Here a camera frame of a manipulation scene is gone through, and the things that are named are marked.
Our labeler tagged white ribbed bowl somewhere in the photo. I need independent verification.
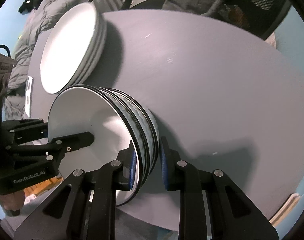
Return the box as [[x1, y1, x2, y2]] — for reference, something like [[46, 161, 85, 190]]
[[110, 88, 160, 174]]

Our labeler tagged white bowl edge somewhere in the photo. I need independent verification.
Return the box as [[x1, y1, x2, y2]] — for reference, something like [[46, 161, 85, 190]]
[[47, 84, 144, 207]]

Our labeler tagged left hand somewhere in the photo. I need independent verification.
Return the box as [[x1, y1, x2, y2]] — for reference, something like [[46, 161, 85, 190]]
[[0, 190, 26, 211]]

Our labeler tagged white smartphone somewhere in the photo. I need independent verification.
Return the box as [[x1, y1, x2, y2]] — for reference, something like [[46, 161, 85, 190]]
[[25, 76, 33, 118]]

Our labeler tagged white plate stack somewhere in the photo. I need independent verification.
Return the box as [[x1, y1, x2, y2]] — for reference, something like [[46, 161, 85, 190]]
[[40, 2, 107, 94]]

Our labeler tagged grey puffer jacket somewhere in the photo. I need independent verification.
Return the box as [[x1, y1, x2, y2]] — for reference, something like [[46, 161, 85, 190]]
[[3, 0, 83, 121]]

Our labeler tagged black mesh office chair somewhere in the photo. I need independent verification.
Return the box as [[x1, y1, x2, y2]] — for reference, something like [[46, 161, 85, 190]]
[[84, 0, 293, 41]]

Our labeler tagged wooden board by wall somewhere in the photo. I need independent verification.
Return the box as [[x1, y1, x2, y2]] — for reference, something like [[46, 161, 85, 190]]
[[269, 193, 301, 227]]

